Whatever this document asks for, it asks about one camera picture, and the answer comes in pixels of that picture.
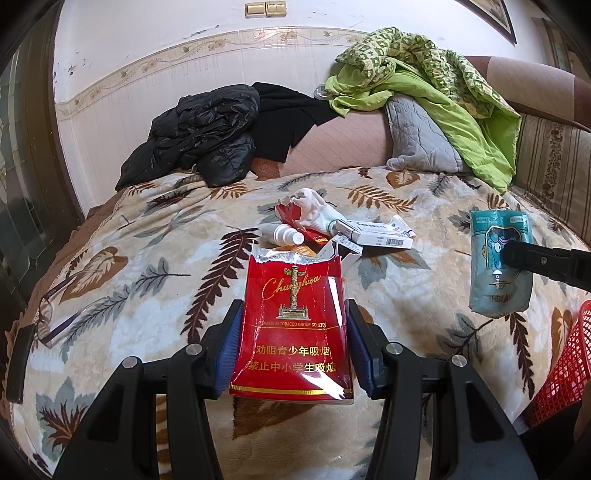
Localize dark framed picture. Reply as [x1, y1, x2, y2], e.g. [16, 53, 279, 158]
[466, 0, 517, 44]

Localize green quilt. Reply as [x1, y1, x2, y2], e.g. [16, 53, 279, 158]
[324, 27, 522, 195]

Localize leaf-print beige blanket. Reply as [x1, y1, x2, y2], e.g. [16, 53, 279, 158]
[9, 166, 591, 478]

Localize teal tissue pack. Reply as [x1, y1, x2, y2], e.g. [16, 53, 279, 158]
[468, 209, 534, 317]

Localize brown sofa backrest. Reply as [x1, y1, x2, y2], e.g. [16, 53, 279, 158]
[466, 55, 591, 125]

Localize pink sofa back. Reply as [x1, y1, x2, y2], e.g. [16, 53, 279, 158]
[252, 111, 393, 178]

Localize large white medicine box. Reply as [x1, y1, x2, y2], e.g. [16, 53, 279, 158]
[333, 215, 415, 250]

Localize black puffer jacket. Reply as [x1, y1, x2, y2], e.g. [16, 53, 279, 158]
[115, 84, 262, 190]

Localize black cloth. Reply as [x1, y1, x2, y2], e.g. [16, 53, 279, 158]
[252, 82, 340, 162]

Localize thin-framed eyeglasses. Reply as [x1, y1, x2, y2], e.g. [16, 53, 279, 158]
[34, 277, 121, 344]

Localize red hard cigarette pack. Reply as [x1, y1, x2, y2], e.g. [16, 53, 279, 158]
[276, 200, 331, 243]

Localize small white tube box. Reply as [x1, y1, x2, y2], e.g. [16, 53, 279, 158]
[316, 233, 363, 271]

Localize striped beige sofa cushion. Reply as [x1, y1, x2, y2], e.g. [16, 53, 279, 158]
[510, 111, 591, 232]

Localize orange snack packet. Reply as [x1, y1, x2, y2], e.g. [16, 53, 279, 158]
[265, 242, 324, 259]

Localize white sock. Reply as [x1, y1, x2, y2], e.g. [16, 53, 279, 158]
[291, 188, 345, 229]

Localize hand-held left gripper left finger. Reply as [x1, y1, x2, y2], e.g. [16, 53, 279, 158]
[53, 299, 245, 480]

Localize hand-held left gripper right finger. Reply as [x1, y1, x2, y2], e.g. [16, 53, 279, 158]
[344, 299, 539, 480]

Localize red plastic basket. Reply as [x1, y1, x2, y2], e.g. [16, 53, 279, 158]
[524, 300, 591, 430]

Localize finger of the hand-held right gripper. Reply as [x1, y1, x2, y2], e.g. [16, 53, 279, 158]
[501, 240, 591, 291]

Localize red soft cigarette pack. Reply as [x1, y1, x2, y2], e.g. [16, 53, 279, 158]
[229, 240, 355, 406]

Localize dark wooden door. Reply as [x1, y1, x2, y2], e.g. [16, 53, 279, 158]
[0, 0, 84, 324]

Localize white spray bottle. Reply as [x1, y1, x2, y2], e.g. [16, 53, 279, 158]
[261, 224, 305, 246]

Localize grey quilted pillow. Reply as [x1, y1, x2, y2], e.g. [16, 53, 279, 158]
[385, 95, 472, 175]

